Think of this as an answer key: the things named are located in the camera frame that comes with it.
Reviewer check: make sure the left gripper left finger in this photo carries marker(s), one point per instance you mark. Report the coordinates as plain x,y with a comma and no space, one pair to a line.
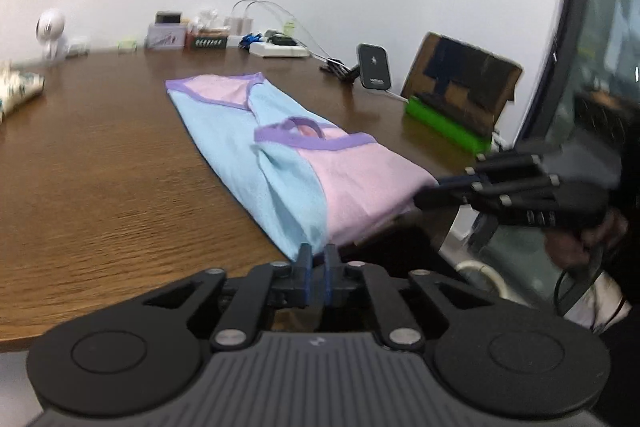
265,290

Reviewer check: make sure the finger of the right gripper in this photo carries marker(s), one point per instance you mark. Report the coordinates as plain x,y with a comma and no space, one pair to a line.
450,196
464,180

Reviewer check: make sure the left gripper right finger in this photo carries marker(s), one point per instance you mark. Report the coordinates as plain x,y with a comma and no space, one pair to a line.
373,295

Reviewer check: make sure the pink blue purple-trimmed garment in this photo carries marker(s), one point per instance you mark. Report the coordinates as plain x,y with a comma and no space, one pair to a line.
303,179

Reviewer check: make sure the cream green-flower garment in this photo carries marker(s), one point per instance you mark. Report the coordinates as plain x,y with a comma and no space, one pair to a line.
17,88

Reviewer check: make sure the person right hand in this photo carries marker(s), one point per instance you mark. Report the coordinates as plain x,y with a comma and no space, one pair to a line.
567,252

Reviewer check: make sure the green stand base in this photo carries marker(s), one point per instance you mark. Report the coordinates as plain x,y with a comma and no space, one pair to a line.
449,129

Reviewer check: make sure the brown cardboard board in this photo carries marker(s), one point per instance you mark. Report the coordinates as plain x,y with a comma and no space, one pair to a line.
464,83

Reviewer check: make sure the black phone stand clamp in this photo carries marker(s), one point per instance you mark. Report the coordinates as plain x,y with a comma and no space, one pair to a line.
340,71

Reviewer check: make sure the white power strip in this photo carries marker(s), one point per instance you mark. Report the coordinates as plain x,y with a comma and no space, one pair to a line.
271,50

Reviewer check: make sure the blue toy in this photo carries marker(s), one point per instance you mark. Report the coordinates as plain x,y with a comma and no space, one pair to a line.
247,40

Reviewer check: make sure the dark tissue box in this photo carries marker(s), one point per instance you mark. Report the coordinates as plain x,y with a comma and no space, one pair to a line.
207,30

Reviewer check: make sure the white charger plug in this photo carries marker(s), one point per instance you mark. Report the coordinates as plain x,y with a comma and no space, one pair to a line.
239,25

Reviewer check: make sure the lavender tin box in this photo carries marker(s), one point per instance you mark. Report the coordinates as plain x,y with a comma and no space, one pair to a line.
165,37

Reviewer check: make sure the green tissue pack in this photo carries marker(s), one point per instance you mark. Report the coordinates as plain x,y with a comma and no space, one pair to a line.
127,46

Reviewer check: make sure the white small device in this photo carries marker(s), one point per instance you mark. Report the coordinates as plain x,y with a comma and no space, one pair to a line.
77,47

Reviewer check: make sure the white round robot figurine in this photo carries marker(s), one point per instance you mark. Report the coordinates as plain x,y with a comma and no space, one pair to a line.
49,29

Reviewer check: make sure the black wireless charger phone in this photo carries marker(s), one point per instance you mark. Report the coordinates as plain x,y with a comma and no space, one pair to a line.
374,67

